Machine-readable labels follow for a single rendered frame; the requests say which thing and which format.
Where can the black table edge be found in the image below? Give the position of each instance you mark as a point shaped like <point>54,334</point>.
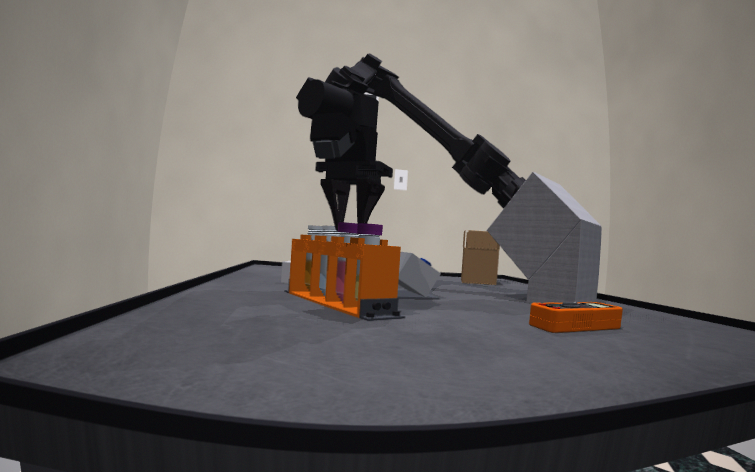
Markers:
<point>328,438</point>

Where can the brown cardboard box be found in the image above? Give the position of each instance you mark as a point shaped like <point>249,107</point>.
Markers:
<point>480,259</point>

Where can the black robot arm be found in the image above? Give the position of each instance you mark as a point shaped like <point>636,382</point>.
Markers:
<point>334,131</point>

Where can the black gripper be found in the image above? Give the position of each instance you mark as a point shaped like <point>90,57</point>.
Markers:
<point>368,186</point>

